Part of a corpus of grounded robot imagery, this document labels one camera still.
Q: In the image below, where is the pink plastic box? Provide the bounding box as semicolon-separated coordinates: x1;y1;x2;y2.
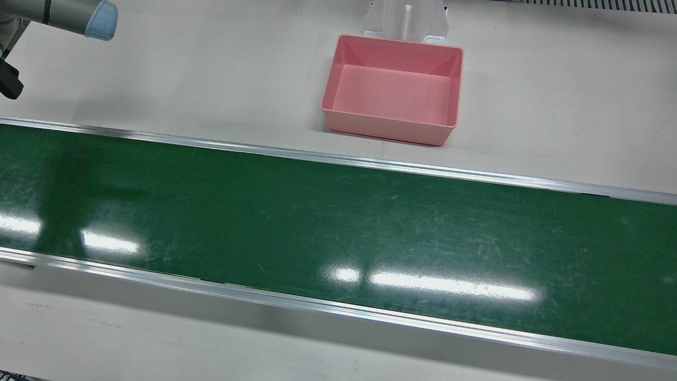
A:
321;34;464;147

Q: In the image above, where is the green conveyor belt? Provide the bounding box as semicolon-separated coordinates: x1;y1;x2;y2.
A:
0;124;677;355

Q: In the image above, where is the grey slotted grille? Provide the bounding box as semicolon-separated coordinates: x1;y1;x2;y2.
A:
497;0;677;14

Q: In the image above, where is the aluminium conveyor side rail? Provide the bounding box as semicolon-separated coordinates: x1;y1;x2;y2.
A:
0;116;677;206
0;246;677;371

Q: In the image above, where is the white camera stand bracket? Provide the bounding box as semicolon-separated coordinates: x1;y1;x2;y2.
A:
362;0;450;44

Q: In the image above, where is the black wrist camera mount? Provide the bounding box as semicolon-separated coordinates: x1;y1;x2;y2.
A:
0;57;24;100

